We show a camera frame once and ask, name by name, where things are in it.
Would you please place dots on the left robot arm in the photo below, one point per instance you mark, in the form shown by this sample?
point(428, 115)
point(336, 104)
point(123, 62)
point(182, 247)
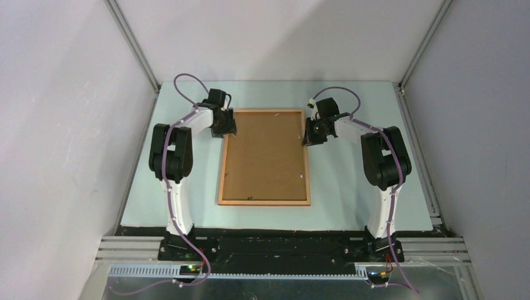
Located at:
point(171, 153)

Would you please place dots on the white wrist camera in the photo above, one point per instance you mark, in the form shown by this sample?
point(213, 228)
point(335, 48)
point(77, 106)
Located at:
point(312, 104)
point(227, 103)

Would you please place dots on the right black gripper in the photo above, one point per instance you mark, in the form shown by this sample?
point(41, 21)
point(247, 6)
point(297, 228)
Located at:
point(309, 139)

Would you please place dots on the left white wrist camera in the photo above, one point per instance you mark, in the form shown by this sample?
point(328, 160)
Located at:
point(227, 103)

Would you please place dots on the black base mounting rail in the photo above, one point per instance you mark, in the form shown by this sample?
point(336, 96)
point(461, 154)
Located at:
point(259, 251)

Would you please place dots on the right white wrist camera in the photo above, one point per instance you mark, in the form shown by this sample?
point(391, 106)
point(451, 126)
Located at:
point(312, 104)

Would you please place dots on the aluminium corner post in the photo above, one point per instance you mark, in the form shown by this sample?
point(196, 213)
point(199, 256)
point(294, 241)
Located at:
point(426, 40)
point(130, 38)

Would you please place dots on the left aluminium corner post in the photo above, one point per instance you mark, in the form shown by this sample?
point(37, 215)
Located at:
point(130, 38)

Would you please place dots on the brown backing board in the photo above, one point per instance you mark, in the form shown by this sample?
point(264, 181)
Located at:
point(265, 157)

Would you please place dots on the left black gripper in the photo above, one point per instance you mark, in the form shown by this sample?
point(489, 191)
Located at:
point(230, 128)

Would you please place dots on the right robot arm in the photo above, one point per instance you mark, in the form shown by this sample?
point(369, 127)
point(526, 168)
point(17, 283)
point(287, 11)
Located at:
point(385, 160)

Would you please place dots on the right aluminium corner post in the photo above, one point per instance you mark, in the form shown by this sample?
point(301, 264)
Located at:
point(426, 40)

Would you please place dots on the wooden picture frame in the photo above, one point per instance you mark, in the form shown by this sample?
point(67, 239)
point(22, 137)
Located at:
point(221, 186)

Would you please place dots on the grey cable duct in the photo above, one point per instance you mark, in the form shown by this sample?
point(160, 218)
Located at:
point(187, 271)

